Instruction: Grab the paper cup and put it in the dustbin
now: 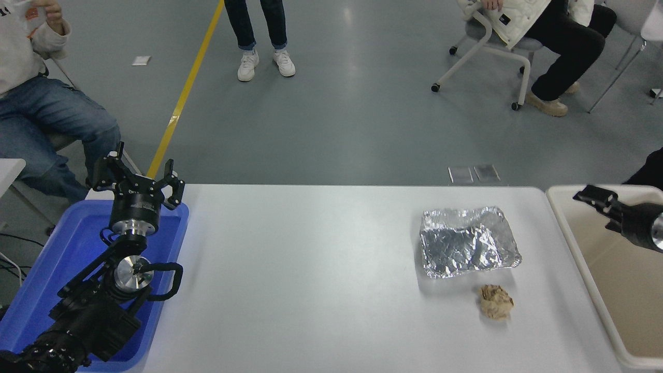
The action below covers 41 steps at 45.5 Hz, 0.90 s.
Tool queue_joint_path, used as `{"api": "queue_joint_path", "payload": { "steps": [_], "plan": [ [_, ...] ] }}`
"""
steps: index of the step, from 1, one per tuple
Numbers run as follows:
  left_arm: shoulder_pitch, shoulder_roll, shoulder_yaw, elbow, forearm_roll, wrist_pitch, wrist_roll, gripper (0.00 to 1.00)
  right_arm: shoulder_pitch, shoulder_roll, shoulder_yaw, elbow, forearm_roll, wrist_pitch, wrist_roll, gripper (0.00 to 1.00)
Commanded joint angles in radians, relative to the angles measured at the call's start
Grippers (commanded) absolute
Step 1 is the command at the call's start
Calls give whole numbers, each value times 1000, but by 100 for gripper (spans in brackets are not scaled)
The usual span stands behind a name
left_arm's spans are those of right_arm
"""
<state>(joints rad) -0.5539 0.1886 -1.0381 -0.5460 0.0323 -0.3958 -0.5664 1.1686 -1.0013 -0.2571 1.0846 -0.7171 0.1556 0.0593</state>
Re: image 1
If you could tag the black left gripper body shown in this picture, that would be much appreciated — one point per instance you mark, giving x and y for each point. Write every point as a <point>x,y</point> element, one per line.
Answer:
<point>135,205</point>

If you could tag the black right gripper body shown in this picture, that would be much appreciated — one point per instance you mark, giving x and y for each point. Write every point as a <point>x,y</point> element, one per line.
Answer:
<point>637,223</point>

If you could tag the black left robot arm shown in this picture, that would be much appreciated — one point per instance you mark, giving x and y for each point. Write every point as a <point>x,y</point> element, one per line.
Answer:
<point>88,321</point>

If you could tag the person's hand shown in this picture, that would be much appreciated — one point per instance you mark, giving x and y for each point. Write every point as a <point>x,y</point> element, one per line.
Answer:
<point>54,15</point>
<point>492,4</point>

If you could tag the person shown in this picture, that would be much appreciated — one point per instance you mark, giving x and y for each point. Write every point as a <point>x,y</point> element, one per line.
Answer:
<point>52,109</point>
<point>570,46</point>
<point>274,26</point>
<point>650,176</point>

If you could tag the grey folding chair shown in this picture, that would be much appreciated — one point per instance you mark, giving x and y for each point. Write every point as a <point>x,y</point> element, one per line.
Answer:
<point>59,139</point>

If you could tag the large pale bin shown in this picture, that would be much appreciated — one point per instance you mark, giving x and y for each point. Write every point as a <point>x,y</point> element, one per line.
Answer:
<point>632,300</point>

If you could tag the blue plastic tray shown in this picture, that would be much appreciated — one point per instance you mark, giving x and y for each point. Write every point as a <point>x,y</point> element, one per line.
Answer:
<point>62,248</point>

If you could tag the small white table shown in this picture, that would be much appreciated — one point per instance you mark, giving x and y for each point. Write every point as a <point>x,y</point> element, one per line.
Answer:
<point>9,171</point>

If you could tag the clear floor plate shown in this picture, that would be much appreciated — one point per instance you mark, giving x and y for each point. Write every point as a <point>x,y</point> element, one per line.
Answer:
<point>487,173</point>
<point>461,175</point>

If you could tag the crumpled foil tray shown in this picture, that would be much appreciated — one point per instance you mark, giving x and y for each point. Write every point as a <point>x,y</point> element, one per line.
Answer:
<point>466,243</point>

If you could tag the crumpled tan paper ball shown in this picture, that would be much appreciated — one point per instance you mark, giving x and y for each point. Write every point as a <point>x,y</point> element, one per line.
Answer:
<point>496,303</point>

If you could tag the white metal-legged chair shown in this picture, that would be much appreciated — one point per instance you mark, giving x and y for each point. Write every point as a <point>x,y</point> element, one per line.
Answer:
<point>629,13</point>

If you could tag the white wheeled chair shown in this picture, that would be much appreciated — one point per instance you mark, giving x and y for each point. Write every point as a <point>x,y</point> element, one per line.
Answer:
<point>484,41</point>

